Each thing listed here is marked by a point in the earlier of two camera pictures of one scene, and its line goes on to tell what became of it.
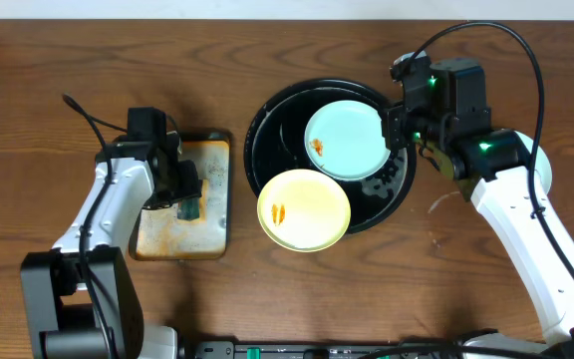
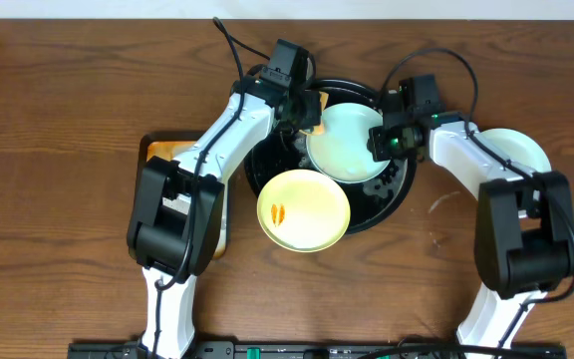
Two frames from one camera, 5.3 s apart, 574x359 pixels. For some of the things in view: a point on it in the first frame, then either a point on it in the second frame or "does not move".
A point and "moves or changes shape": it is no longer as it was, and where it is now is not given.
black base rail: [314, 350] does not move
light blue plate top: [346, 140] does not move
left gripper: [190, 186] → [302, 104]
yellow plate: [303, 210] does not move
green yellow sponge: [194, 209] moves or changes shape
